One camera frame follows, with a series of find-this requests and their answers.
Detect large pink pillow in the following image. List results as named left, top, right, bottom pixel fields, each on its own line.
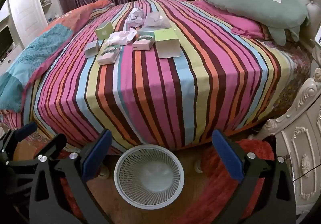
left=193, top=0, right=270, bottom=40

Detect white mesh wastebasket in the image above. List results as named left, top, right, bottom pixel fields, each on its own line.
left=114, top=144, right=185, bottom=210

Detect small grey box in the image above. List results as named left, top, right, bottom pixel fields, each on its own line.
left=84, top=40, right=99, bottom=58

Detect green plush pillow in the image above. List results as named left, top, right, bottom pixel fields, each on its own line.
left=199, top=0, right=309, bottom=46

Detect crumpled white pink bag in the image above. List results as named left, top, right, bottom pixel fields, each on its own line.
left=125, top=8, right=146, bottom=29

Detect large green box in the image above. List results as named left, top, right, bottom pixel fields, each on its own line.
left=154, top=28, right=181, bottom=59

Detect small green box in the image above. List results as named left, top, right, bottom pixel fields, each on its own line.
left=95, top=22, right=114, bottom=40

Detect ornate cream nightstand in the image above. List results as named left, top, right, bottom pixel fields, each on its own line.
left=247, top=46, right=321, bottom=214

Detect black cable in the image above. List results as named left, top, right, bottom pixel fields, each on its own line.
left=294, top=163, right=321, bottom=182

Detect brown floral bedspread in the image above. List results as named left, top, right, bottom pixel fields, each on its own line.
left=261, top=38, right=314, bottom=119

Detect teal box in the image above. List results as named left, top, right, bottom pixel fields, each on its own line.
left=137, top=27, right=157, bottom=37

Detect crumpled white plastic bag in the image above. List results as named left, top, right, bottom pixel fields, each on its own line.
left=107, top=30, right=137, bottom=46

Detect white printed plastic packet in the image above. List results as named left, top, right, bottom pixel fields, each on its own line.
left=143, top=12, right=171, bottom=29

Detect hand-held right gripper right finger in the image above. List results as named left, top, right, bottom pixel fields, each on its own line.
left=212, top=129, right=298, bottom=224

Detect white wardrobe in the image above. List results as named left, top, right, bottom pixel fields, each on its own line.
left=7, top=0, right=63, bottom=49

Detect red rug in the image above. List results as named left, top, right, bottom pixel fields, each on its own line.
left=58, top=139, right=276, bottom=224

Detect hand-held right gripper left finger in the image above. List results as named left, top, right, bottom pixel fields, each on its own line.
left=29, top=129, right=113, bottom=224

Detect black television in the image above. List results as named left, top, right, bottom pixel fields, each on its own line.
left=0, top=24, right=14, bottom=59

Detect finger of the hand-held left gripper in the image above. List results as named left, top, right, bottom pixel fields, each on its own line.
left=38, top=134, right=68, bottom=162
left=0, top=122, right=38, bottom=163

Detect open white box green contents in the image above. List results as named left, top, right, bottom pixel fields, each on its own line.
left=132, top=35, right=155, bottom=51
left=97, top=45, right=122, bottom=65

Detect bed with striped sheet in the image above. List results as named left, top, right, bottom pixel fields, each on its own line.
left=21, top=0, right=296, bottom=154

